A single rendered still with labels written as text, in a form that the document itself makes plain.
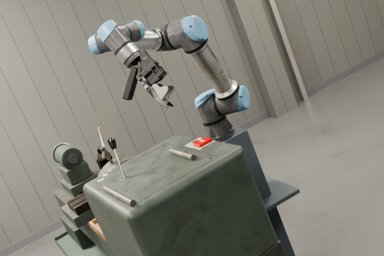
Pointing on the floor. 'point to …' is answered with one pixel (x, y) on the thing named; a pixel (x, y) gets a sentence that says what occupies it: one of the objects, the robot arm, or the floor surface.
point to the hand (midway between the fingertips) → (166, 106)
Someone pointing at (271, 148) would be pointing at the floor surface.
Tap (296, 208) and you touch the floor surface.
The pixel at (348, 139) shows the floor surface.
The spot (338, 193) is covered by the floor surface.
